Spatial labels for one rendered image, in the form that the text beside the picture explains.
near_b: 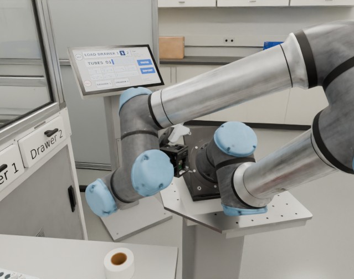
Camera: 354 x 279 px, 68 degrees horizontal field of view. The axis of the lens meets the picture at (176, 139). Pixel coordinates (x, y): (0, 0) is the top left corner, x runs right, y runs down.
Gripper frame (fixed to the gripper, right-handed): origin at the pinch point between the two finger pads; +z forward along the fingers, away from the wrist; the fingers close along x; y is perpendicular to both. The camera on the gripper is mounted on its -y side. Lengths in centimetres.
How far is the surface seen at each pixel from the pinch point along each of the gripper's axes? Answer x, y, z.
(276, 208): -24.2, 24.0, 15.0
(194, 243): -38.6, -0.2, 1.4
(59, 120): 1, -68, 0
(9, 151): -1, -51, -29
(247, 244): -97, -8, 73
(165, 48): 27, -190, 240
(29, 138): 0, -57, -19
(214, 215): -22.8, 9.1, 0.0
